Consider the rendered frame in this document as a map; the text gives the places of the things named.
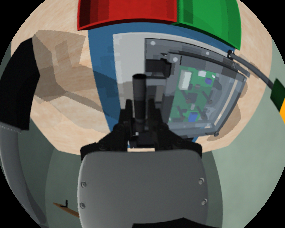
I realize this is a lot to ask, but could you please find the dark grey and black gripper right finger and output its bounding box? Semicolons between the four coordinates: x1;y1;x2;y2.
147;99;202;159

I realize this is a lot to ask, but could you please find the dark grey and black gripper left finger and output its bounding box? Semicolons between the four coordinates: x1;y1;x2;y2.
80;99;133;161

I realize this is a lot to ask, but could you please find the green bin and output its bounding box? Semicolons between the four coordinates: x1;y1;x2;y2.
172;0;241;50

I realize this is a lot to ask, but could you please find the red open-top bin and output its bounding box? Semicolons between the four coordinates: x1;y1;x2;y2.
77;0;177;31

